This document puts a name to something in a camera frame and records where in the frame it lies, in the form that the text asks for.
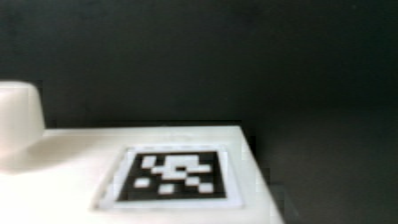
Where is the white front drawer box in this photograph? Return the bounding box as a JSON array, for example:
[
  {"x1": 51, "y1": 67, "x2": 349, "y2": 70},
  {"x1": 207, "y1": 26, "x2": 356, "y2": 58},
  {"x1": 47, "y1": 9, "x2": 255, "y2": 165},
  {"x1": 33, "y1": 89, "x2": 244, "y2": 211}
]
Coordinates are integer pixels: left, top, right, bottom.
[{"x1": 0, "y1": 81, "x2": 283, "y2": 224}]

